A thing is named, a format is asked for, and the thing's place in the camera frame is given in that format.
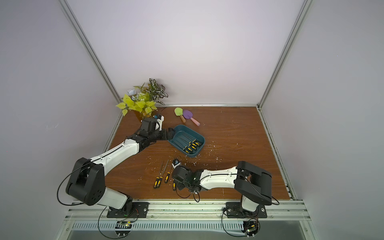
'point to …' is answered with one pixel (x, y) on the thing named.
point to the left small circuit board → (123, 228)
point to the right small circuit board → (250, 228)
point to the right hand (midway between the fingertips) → (177, 176)
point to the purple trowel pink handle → (188, 115)
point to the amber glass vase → (146, 115)
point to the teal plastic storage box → (188, 140)
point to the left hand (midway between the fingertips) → (171, 130)
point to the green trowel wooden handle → (179, 112)
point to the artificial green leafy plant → (146, 97)
